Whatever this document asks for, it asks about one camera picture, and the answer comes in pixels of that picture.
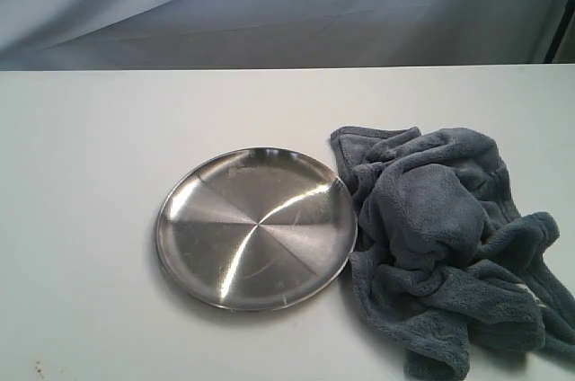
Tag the black stand pole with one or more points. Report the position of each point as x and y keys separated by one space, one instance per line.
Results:
x=559 y=35

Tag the grey backdrop cloth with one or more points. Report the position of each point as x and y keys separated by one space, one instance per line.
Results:
x=221 y=34

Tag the round stainless steel plate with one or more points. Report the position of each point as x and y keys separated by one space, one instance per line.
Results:
x=256 y=229

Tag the blue-grey fleece towel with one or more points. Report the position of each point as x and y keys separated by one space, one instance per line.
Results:
x=444 y=259

